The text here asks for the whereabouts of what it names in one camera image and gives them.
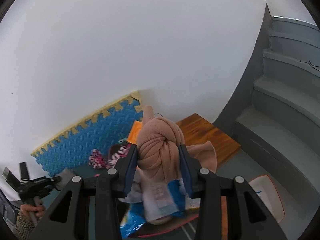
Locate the tan knotted stocking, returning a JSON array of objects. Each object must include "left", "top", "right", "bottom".
[{"left": 134, "top": 104, "right": 218, "bottom": 184}]

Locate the white plastic bag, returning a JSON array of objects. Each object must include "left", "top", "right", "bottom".
[{"left": 118, "top": 170, "right": 143, "bottom": 204}]

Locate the patterned left sleeve forearm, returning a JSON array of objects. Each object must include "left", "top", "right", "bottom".
[{"left": 12, "top": 212, "right": 35, "bottom": 240}]

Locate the person left hand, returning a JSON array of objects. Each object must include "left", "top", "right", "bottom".
[{"left": 20, "top": 201, "right": 46, "bottom": 220}]

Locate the white orange floor sheet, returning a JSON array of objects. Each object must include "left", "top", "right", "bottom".
[{"left": 249, "top": 175, "right": 285, "bottom": 223}]

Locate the grey rolled sock yellow heel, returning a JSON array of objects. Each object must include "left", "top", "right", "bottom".
[{"left": 54, "top": 168, "right": 75, "bottom": 191}]

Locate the green table cloth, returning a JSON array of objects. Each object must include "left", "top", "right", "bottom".
[{"left": 39, "top": 164, "right": 201, "bottom": 240}]

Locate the blue snack packet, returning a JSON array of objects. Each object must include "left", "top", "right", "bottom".
[{"left": 120, "top": 179, "right": 200, "bottom": 238}]

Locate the red rectangular gift box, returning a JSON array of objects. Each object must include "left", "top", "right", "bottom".
[{"left": 130, "top": 213, "right": 199, "bottom": 239}]

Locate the pink leopard print sock ball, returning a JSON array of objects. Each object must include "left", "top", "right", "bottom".
[{"left": 107, "top": 143, "right": 132, "bottom": 167}]

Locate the pink paper sachet packet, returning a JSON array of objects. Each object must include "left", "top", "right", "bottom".
[{"left": 142, "top": 180, "right": 178, "bottom": 225}]

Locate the wooden side table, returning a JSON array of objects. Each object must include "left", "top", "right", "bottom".
[{"left": 175, "top": 113, "right": 242, "bottom": 240}]

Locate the blue yellow foam puzzle mat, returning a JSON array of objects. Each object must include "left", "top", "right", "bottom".
[{"left": 31, "top": 91, "right": 143, "bottom": 176}]

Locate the grey staircase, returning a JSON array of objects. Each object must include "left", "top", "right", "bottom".
[{"left": 214, "top": 10, "right": 319, "bottom": 209}]

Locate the small orange toy cube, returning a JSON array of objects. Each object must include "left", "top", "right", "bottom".
[{"left": 127, "top": 120, "right": 143, "bottom": 144}]

